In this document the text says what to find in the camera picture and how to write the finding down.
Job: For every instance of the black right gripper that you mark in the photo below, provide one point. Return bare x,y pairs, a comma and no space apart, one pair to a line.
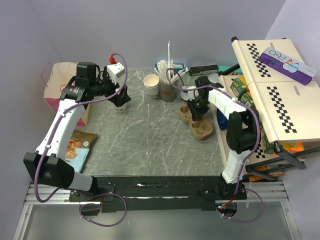
196,113

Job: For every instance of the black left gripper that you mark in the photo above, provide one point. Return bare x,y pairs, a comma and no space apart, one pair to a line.
119,99

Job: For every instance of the brown pulp cup carrier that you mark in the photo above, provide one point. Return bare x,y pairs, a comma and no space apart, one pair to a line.
200,129

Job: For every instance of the grey straw holder cup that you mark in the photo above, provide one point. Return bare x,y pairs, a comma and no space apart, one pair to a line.
167,92

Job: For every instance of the white paper cup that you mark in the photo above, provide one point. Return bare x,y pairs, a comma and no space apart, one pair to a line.
121,108

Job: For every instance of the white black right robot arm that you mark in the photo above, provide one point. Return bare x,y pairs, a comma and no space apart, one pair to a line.
243,124

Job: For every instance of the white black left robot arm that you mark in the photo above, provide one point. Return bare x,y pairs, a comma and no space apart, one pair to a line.
47,165

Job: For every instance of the blue snack packet right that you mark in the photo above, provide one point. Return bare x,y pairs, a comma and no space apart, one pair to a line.
221,120

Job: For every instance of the stack of white paper cups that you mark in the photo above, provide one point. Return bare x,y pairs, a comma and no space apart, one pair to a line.
151,83

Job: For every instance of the black rectangular box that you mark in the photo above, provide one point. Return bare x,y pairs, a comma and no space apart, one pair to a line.
203,70

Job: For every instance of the green box upper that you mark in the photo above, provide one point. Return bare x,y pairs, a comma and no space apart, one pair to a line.
239,86

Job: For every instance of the green box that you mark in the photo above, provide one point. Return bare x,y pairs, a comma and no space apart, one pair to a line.
239,86
247,100

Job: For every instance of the blue white box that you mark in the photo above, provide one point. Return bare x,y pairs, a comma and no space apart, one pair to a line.
163,64

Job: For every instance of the bundle of wrapped straws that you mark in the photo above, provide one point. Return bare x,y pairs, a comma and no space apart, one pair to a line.
162,74

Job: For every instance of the green box lower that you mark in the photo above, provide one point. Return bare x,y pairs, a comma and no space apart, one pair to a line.
247,100

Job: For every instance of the tall wrapped straw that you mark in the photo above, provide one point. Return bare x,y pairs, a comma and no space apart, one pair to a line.
169,57

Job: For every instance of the brown blue snack packet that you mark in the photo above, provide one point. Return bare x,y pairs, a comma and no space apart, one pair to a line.
78,148

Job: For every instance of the green orange juice carton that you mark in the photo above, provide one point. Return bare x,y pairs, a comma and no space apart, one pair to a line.
268,148

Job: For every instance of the cream checkered folding board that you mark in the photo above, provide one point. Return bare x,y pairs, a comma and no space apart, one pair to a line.
288,110

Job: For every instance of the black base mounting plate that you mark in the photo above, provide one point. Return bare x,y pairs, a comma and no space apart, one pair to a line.
146,193

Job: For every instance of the purple white R&O box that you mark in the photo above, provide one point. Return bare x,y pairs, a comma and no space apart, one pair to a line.
288,66

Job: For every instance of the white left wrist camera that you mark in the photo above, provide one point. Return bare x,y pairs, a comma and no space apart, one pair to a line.
115,69

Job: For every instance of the aluminium rail frame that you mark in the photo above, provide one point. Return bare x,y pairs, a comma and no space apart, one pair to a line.
265,215

